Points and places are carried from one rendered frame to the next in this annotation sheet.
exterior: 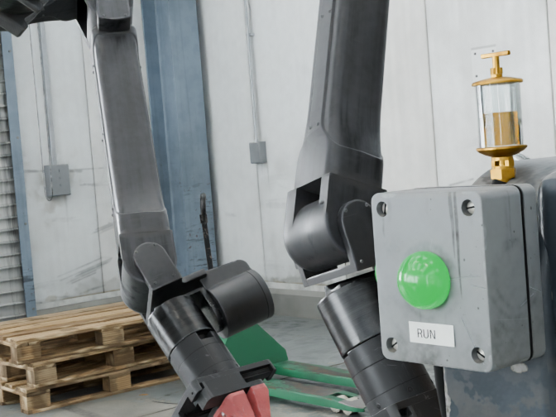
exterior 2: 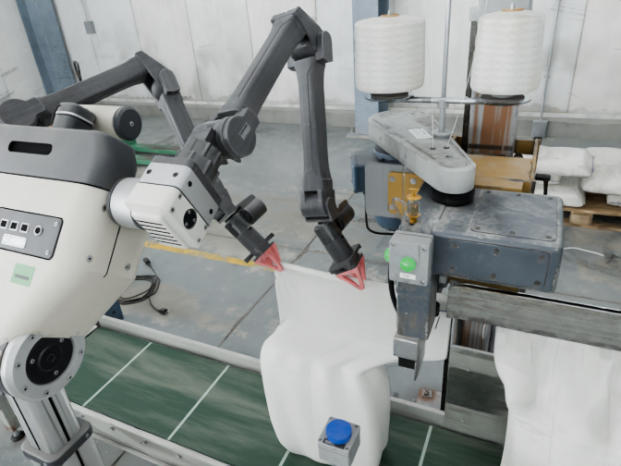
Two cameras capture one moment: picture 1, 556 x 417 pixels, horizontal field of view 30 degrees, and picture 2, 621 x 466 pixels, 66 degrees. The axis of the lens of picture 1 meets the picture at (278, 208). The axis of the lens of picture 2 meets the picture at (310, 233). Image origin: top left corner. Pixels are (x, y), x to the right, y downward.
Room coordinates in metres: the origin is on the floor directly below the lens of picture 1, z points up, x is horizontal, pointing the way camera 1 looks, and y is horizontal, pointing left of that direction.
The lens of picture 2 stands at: (-0.10, 0.39, 1.77)
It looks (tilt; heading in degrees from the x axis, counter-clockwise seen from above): 28 degrees down; 337
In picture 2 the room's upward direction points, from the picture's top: 5 degrees counter-clockwise
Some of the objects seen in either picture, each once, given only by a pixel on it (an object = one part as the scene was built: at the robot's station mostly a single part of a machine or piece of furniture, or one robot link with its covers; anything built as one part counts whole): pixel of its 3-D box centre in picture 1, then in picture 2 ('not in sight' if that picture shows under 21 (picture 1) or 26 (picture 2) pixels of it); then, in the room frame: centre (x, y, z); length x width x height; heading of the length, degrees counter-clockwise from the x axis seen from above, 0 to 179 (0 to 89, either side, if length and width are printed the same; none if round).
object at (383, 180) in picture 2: not in sight; (415, 191); (0.89, -0.36, 1.23); 0.28 x 0.07 x 0.16; 40
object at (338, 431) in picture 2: not in sight; (338, 432); (0.58, 0.07, 0.84); 0.06 x 0.06 x 0.02
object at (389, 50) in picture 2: not in sight; (389, 54); (0.90, -0.27, 1.61); 0.17 x 0.17 x 0.17
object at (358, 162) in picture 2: not in sight; (364, 177); (1.04, -0.28, 1.25); 0.10 x 0.08 x 0.12; 155
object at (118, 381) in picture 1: (88, 373); not in sight; (6.48, 1.28, 0.07); 1.20 x 0.82 x 0.14; 128
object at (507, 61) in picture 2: not in sight; (507, 51); (0.70, -0.44, 1.61); 0.15 x 0.14 x 0.17; 40
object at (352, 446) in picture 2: not in sight; (339, 442); (0.58, 0.07, 0.81); 0.08 x 0.08 x 0.06; 40
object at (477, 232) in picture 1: (456, 273); (410, 257); (0.54, -0.09, 1.29); 0.08 x 0.05 x 0.09; 40
